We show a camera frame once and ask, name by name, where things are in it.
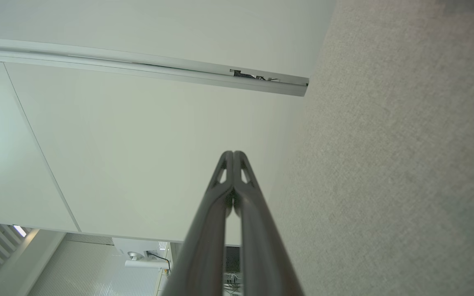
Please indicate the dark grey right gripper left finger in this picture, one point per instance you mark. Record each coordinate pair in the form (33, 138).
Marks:
(204, 242)

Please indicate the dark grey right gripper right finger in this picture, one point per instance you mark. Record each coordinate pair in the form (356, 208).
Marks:
(261, 250)

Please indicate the dark flat screen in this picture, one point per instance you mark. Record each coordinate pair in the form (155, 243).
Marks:
(233, 259)

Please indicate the white box device round lens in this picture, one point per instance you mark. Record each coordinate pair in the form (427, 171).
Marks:
(134, 248)

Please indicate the grey fabric sofa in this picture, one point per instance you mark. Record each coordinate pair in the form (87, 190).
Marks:
(385, 164)

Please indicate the bright rectangular light panel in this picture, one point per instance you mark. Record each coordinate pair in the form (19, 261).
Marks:
(19, 231)

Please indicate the grey metal partition post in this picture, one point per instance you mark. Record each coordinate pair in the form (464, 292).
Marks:
(138, 68)

